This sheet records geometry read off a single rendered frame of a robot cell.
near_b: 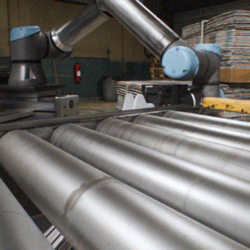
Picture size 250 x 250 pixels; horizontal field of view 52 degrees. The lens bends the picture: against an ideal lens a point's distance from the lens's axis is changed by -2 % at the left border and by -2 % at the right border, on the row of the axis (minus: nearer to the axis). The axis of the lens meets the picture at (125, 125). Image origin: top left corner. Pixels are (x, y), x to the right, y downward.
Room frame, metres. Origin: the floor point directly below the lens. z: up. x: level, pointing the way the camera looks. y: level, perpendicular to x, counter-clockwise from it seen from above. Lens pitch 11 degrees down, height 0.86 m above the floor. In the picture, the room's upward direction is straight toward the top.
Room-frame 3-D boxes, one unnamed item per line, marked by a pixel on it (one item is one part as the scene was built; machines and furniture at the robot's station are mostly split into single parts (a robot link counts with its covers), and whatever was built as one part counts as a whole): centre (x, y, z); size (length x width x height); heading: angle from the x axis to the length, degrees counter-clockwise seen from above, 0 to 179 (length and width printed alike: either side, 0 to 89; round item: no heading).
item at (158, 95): (0.65, -0.10, 0.79); 0.12 x 0.08 x 0.09; 128
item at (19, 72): (1.08, 0.40, 0.87); 0.15 x 0.15 x 0.10
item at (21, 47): (1.09, 0.40, 0.98); 0.13 x 0.12 x 0.14; 141
